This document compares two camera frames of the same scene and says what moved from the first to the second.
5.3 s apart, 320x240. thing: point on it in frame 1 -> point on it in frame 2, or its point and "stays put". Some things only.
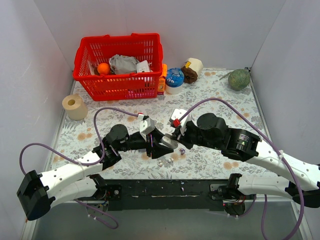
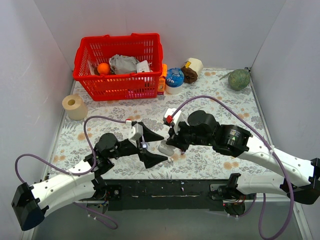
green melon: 239,79 stays put
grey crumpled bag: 123,64 stays put
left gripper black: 150,146 -> 140,144
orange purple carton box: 162,81 stays put
